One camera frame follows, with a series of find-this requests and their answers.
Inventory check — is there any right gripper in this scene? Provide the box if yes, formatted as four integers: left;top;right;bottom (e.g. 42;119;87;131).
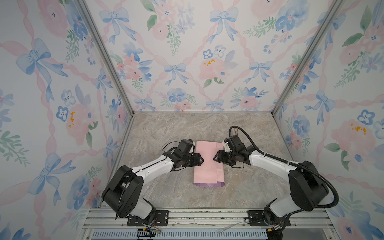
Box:
212;150;238;166

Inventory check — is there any purple wrapping paper sheet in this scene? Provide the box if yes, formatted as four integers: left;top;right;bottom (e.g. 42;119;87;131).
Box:
194;141;225;188

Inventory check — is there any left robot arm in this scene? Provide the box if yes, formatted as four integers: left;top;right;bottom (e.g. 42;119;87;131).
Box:
102;139;204;225

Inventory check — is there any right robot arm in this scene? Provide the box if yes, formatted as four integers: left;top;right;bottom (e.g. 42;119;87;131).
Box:
214;146;331;226

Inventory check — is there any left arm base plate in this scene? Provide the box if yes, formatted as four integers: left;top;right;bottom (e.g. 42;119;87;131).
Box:
127;210;170;227

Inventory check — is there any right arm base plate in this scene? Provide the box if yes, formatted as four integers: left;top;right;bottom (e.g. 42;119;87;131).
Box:
247;209;291;227

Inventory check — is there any black corrugated cable conduit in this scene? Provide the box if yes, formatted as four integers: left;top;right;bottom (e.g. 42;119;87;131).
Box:
228;125;340;209

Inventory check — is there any aluminium front rail frame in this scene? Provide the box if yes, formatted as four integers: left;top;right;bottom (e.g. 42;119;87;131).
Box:
78;205;340;240

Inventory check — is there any white slotted cable duct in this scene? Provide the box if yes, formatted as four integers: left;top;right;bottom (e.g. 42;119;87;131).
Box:
90;229;269;240

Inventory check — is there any right aluminium corner post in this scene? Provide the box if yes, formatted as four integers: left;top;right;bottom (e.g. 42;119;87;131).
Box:
271;0;345;117

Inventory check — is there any aluminium corner post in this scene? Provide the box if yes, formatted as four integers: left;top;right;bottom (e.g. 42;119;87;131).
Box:
74;0;134;117
271;0;345;117

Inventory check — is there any left aluminium corner post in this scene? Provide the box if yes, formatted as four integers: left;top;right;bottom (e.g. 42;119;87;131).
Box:
74;0;134;117

